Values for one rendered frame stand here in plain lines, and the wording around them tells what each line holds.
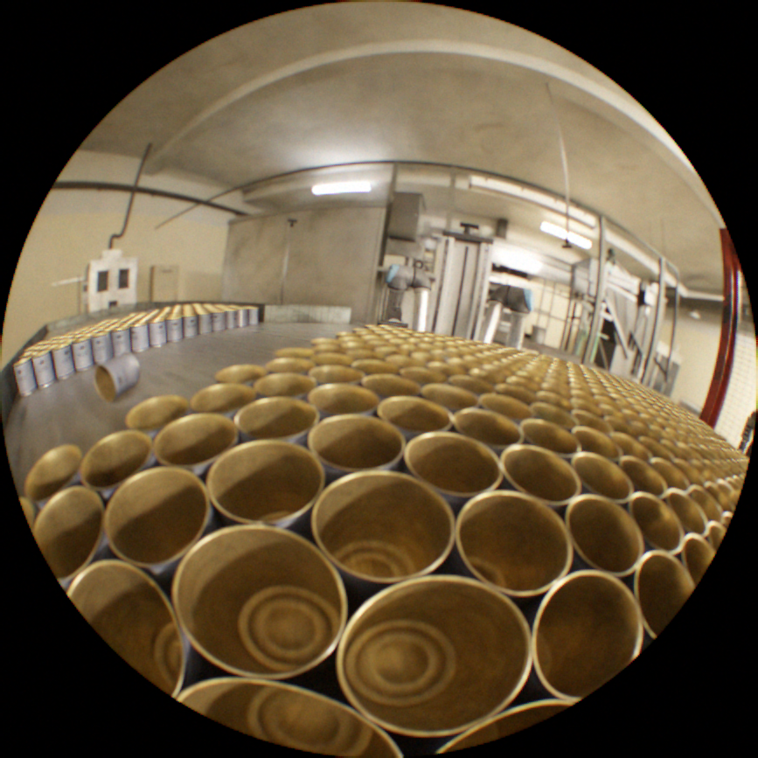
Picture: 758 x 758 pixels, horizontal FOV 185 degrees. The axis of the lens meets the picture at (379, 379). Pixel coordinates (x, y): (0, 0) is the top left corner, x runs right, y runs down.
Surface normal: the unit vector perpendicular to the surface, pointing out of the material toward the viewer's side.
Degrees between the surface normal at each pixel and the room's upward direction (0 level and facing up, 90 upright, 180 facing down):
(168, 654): 2
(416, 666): 2
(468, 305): 90
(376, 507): 89
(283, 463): 90
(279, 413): 89
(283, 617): 2
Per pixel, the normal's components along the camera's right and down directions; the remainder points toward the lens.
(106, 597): 0.98, 0.15
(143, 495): 0.92, 0.22
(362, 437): -0.06, 0.33
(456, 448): -0.44, 0.25
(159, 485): 0.68, 0.31
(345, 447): 0.29, 0.35
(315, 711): 0.11, -0.94
